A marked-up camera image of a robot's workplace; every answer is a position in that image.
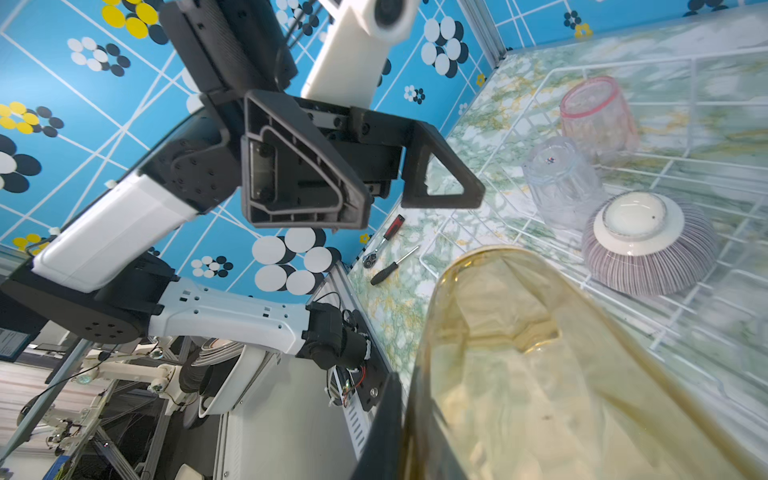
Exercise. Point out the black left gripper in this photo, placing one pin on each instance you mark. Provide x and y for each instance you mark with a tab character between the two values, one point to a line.
297	162

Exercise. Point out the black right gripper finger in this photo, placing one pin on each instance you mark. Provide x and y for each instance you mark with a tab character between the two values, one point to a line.
382	451

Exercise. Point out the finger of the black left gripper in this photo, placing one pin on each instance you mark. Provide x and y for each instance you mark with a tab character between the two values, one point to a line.
434	175

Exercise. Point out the clear transparent cup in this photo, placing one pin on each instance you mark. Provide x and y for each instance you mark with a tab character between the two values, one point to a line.
564	185

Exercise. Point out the yellow transparent cup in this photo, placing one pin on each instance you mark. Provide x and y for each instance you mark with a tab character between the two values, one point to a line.
520	375

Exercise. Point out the pink transparent plastic cup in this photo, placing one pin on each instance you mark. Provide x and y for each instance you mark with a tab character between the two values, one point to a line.
598	118

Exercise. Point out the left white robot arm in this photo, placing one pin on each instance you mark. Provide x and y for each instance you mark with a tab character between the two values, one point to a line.
98	279

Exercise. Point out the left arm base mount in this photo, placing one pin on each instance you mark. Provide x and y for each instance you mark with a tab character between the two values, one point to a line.
364	383

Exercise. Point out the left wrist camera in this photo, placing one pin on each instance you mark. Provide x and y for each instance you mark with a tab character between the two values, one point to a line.
351	61

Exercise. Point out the white wire dish rack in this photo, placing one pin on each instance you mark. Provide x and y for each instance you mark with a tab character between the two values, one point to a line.
701	142

